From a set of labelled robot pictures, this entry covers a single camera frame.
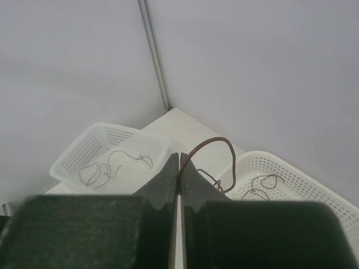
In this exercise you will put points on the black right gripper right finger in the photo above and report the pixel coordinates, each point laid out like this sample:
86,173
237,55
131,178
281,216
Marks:
221,233

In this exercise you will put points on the white perforated basket left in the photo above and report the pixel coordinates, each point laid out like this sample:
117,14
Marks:
111,159

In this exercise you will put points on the white perforated basket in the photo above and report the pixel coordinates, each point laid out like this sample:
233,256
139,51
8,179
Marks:
111,159
263,176

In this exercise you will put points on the aluminium frame post left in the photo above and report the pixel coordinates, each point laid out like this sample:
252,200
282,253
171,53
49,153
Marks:
149,28

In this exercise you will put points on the white perforated basket middle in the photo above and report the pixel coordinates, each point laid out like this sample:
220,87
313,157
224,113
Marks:
263,176

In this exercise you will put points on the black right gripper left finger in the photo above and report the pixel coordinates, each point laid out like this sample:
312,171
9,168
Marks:
97,231

